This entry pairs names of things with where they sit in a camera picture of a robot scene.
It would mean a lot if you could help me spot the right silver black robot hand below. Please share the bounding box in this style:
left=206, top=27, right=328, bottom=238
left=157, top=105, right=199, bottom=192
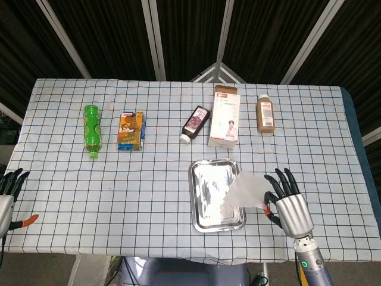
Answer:
left=263, top=168, right=315, bottom=239

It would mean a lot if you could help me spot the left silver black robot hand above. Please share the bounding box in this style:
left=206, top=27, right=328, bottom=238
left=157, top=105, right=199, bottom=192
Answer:
left=0, top=168, right=39, bottom=239

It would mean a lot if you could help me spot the translucent white plastic sheet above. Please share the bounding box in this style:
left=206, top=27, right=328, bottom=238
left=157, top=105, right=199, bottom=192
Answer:
left=221, top=171, right=270, bottom=210

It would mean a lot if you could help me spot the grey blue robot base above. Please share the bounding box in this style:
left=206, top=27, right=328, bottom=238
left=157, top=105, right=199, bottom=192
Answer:
left=120, top=257, right=249, bottom=286

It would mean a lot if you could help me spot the stainless steel tray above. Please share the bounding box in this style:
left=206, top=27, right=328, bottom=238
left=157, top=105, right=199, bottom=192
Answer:
left=189, top=158, right=247, bottom=233

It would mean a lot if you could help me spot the brown juice bottle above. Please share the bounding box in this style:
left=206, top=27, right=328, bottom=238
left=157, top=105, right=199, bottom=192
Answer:
left=256, top=94, right=276, bottom=133

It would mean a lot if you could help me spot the checkered white tablecloth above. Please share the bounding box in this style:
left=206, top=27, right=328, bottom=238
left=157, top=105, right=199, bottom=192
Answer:
left=4, top=77, right=373, bottom=265

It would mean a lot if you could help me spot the white lamp carton box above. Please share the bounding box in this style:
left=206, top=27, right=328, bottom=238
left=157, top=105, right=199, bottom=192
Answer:
left=207, top=85, right=241, bottom=149

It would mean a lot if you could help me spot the green plastic drink bottle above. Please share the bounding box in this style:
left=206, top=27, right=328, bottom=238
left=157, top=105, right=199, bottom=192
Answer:
left=83, top=104, right=104, bottom=160

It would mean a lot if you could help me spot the dark purple juice bottle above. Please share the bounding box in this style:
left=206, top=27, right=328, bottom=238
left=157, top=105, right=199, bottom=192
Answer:
left=179, top=105, right=211, bottom=144

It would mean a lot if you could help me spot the orange blue snack pack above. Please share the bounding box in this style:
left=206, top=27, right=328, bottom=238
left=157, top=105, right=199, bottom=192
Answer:
left=116, top=111, right=147, bottom=152

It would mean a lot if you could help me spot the dark pleated curtain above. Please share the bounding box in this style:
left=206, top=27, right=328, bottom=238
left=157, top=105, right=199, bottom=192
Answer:
left=0, top=0, right=381, bottom=144

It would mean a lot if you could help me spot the white triangular frame stand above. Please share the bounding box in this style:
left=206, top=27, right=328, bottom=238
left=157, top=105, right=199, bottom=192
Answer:
left=190, top=61, right=245, bottom=83

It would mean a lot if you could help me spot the white double frame post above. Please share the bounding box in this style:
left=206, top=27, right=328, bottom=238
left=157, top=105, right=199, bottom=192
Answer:
left=141, top=0, right=167, bottom=81

